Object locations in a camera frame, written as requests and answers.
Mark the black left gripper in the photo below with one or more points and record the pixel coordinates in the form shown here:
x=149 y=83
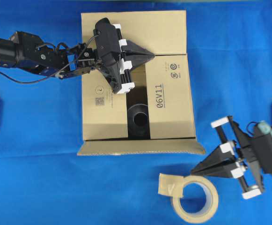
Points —
x=112 y=61

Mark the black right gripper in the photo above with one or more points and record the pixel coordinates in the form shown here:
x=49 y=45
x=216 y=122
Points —
x=245 y=156

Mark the brown cardboard box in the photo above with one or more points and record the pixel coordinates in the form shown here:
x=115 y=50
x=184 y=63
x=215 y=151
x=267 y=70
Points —
x=163 y=84

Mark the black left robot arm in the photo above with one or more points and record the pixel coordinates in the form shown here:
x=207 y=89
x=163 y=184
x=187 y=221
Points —
x=30 y=53

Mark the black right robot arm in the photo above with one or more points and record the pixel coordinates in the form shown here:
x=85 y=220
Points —
x=244 y=156

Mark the black round object in box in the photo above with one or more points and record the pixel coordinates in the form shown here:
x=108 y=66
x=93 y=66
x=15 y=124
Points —
x=138 y=123

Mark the beige masking tape roll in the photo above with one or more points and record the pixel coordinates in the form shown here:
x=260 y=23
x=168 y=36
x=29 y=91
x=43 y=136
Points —
x=193 y=198

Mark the blue table cloth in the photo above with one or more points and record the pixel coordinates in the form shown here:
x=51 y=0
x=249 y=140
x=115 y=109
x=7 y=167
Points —
x=44 y=182

